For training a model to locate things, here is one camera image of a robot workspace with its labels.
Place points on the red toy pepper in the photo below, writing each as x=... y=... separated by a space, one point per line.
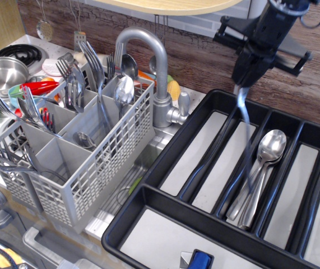
x=42 y=87

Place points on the light wooden shelf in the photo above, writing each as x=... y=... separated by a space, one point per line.
x=174 y=7

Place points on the tall steel fork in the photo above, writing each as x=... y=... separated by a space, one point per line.
x=99 y=78

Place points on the hanging metal spatula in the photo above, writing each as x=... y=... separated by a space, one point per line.
x=78 y=34

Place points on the steel cooking pot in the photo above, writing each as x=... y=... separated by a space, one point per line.
x=12 y=72

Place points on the small spoon inside basket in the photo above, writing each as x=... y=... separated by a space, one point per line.
x=84 y=141

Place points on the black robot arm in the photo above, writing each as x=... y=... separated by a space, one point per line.
x=264 y=42

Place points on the yellow toy corn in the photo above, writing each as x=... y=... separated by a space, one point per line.
x=173 y=88

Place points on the grey metal faucet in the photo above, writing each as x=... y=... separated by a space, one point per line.
x=164 y=113

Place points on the steel fork bundle front left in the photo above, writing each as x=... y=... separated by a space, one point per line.
x=8 y=157

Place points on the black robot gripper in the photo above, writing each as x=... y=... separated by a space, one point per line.
x=264 y=42

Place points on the steel forks middle compartment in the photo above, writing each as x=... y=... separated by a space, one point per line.
x=74 y=88

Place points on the long fork leaning left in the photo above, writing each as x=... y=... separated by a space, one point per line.
x=30 y=112

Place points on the steel spoon behind basket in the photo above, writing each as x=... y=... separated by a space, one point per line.
x=129 y=66

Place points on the pink round toy dish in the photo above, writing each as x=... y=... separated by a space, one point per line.
x=50 y=68

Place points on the black stove burner coil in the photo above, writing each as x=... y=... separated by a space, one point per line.
x=27 y=54

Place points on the big steel spoon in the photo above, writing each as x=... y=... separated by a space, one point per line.
x=242 y=93

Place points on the blue object at bottom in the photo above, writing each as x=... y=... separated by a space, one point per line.
x=200 y=260

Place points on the hanging round metal strainer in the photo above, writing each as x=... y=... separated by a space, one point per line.
x=43 y=28

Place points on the stack of steel spoons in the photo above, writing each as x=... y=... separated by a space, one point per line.
x=270 y=151

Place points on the grey plastic cutlery basket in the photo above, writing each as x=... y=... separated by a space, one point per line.
x=79 y=180

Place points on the black cutlery tray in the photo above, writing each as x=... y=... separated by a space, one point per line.
x=181 y=202

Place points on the steel spoon upright in basket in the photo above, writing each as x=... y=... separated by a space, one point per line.
x=124 y=93

